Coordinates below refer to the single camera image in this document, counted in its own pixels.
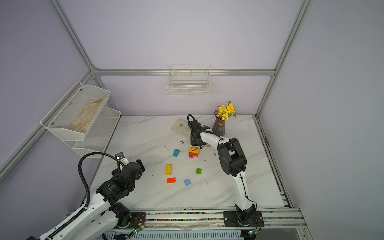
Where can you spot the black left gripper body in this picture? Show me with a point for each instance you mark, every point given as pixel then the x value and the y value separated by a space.
pixel 142 169

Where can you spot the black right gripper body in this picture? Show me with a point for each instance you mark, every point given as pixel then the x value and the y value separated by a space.
pixel 193 142

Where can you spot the yellow red striped block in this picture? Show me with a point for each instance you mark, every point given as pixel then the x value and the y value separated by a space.
pixel 194 150

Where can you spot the red wood block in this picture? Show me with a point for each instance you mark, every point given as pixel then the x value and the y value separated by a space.
pixel 196 155

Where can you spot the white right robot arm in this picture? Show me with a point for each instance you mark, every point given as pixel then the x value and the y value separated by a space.
pixel 232 161

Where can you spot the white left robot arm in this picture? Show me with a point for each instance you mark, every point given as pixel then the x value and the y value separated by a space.
pixel 102 210

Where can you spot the teal wood block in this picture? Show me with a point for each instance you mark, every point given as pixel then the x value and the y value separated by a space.
pixel 176 152

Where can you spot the yellow wood block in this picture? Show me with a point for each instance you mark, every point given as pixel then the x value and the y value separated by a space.
pixel 168 170

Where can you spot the red orange flat block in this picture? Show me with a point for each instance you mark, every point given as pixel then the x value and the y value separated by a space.
pixel 171 180

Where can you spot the green wood block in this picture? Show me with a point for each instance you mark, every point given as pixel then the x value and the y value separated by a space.
pixel 198 171

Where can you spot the light blue wood block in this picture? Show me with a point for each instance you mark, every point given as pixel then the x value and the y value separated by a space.
pixel 187 182

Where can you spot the beige dirty cloth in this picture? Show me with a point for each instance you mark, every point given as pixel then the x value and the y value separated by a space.
pixel 181 127

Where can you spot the purple glass vase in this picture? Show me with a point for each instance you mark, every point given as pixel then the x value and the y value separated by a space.
pixel 219 126

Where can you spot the yellow flower bouquet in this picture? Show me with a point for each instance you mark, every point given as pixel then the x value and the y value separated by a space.
pixel 224 112

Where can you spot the white mesh lower shelf basket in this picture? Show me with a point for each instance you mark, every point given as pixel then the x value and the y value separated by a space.
pixel 99 136

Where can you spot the white mesh shelf basket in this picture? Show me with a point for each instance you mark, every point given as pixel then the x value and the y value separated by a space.
pixel 60 118
pixel 99 136

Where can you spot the beige glove in basket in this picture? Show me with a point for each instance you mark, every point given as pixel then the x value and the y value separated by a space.
pixel 83 121

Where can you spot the white mesh upper shelf basket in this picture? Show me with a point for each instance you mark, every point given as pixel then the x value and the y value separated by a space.
pixel 60 118

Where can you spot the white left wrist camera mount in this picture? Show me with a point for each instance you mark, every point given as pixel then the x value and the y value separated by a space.
pixel 121 158

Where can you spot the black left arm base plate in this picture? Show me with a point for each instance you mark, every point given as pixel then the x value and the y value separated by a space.
pixel 132 220

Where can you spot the white wire wall basket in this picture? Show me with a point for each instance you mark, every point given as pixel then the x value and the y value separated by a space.
pixel 188 80

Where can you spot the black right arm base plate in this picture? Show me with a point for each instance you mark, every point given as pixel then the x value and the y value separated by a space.
pixel 243 220

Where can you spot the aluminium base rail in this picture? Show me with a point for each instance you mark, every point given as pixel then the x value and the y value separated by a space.
pixel 187 220

